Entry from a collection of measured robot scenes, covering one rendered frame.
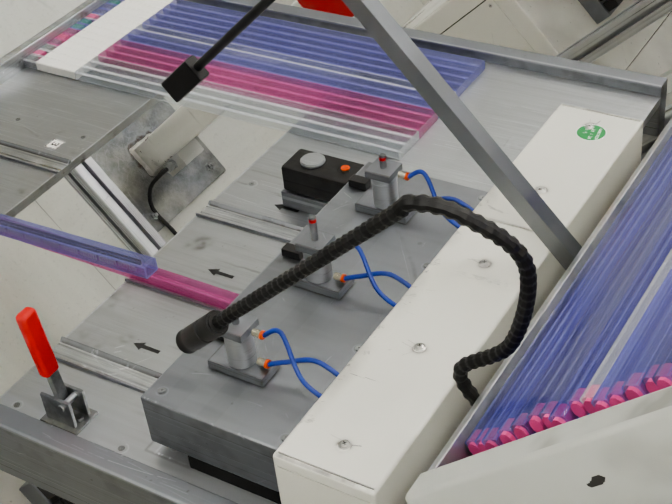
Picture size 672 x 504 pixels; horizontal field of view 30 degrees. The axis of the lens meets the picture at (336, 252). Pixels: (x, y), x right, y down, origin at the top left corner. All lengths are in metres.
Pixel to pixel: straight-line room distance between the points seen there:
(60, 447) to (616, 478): 0.49
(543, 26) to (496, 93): 0.98
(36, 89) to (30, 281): 0.82
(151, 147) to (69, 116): 0.99
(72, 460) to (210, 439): 0.12
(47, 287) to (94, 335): 1.17
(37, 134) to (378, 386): 0.63
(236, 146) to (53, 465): 1.64
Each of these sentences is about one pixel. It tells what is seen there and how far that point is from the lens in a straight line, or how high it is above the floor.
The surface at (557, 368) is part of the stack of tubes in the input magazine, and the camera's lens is 0.77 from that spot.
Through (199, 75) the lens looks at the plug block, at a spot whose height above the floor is 1.16.
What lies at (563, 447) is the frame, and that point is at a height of 1.52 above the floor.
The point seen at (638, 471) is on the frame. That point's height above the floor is 1.55.
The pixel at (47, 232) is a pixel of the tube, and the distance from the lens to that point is 1.01.
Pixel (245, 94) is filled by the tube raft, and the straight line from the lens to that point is 1.38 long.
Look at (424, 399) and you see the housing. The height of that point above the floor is 1.31.
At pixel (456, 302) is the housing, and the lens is 0.95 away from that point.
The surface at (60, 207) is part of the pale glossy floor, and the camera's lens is 2.34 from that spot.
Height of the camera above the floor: 1.96
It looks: 48 degrees down
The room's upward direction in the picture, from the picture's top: 58 degrees clockwise
